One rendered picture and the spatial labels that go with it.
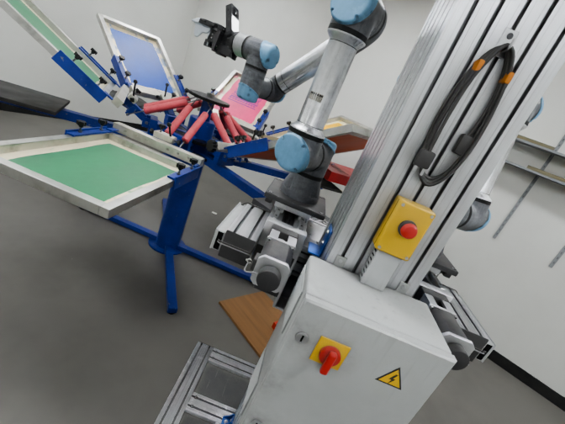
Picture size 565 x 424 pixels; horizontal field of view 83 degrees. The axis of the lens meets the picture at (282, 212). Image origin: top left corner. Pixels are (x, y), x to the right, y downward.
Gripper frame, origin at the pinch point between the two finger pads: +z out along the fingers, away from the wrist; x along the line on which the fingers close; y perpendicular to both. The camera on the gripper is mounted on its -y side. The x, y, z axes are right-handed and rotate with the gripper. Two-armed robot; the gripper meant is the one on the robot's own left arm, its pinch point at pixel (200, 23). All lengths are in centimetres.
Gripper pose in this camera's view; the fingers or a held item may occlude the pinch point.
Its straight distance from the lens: 136.2
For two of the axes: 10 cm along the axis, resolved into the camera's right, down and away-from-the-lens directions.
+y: -4.3, 8.8, 2.2
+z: -7.9, -4.8, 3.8
